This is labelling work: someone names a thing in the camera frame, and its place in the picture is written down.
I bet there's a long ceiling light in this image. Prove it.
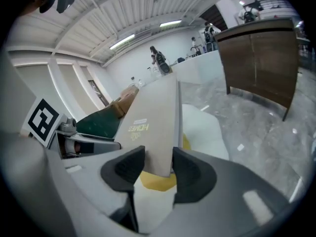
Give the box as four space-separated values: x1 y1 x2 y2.
159 19 183 28
109 34 136 50

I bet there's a white and yellow egg-shaped seat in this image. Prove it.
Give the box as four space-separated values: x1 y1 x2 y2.
133 104 230 233

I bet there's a dark green cushion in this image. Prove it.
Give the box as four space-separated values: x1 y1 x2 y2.
76 107 124 142

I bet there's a brown wooden staircase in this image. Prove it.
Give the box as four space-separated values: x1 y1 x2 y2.
198 3 229 32

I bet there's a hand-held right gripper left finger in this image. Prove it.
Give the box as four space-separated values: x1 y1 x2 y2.
61 145 146 234

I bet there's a black metal railing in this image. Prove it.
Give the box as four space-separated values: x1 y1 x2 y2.
258 0 297 10

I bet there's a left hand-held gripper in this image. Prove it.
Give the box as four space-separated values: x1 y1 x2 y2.
22 97 123 160

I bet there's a brown cardboard box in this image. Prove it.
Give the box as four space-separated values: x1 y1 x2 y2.
108 86 140 119

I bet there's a dark wooden cabinet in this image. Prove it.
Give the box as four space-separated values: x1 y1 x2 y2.
213 17 301 122

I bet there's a beige book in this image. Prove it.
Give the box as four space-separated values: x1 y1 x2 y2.
115 73 184 178

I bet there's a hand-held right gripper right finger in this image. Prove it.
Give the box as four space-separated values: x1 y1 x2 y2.
148 146 297 237

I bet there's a white counter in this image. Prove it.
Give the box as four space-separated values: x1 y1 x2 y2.
138 49 227 89

